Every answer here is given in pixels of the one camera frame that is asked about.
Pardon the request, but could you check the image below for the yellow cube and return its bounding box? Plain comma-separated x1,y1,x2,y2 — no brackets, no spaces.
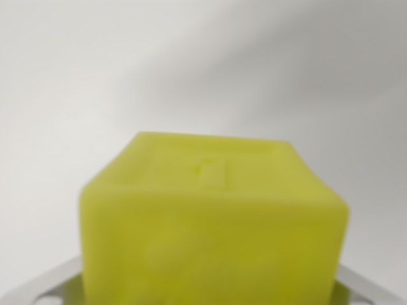
78,131,352,305

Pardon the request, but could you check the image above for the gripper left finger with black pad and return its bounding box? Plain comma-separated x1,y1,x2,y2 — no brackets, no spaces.
0,255,86,305

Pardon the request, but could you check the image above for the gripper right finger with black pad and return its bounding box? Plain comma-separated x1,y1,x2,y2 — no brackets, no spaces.
330,262,407,305

